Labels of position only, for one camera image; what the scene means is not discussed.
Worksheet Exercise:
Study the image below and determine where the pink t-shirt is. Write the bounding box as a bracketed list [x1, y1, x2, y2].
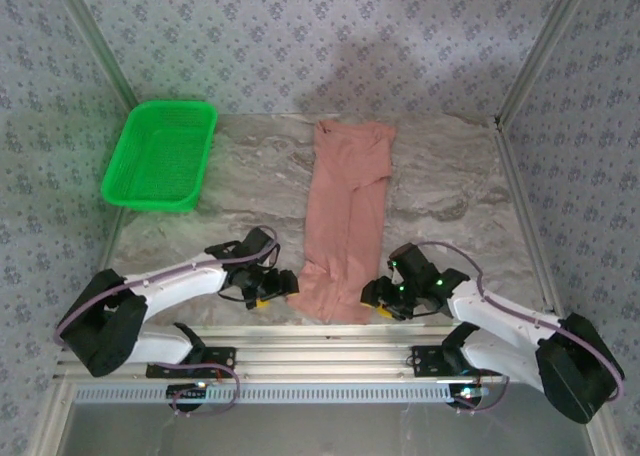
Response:
[285, 119, 398, 326]

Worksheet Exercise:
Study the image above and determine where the green plastic mesh basket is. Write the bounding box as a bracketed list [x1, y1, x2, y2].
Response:
[100, 100, 219, 213]

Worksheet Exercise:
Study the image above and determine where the right controller board with LED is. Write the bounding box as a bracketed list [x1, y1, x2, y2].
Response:
[447, 383, 489, 408]

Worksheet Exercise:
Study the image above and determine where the controller board with led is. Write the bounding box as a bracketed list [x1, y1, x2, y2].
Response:
[447, 383, 489, 408]
[166, 381, 209, 401]

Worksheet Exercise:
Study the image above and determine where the left controller board with LED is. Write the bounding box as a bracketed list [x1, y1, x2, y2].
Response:
[166, 381, 209, 401]

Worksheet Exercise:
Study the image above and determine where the grey metal panel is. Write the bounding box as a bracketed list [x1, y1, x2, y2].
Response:
[57, 400, 596, 456]

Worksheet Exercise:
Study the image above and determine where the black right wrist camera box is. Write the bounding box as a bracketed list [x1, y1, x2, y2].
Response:
[360, 277, 389, 305]

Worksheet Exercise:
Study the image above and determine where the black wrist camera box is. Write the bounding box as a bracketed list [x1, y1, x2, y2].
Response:
[276, 269, 301, 296]
[360, 277, 389, 305]

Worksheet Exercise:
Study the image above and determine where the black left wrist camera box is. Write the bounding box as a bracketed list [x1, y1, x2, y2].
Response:
[276, 269, 301, 296]

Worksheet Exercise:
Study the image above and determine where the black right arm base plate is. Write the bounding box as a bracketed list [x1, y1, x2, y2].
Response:
[410, 344, 481, 377]

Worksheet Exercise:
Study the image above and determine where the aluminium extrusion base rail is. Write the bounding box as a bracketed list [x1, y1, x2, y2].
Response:
[53, 324, 599, 382]

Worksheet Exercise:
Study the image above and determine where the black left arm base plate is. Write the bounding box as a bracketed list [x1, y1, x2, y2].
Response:
[144, 345, 237, 380]

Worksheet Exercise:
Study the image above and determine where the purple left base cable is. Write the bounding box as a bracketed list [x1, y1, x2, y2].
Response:
[169, 360, 242, 420]

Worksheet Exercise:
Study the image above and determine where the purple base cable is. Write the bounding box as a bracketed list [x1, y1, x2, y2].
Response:
[452, 373, 511, 417]
[169, 360, 242, 420]

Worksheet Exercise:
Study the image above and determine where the slotted grey cable duct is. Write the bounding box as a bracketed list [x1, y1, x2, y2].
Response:
[72, 381, 584, 405]

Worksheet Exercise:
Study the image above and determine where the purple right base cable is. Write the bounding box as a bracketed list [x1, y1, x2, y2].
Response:
[452, 373, 511, 417]

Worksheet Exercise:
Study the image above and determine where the aluminium frame post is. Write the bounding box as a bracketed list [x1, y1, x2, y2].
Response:
[49, 0, 144, 113]
[493, 0, 599, 127]

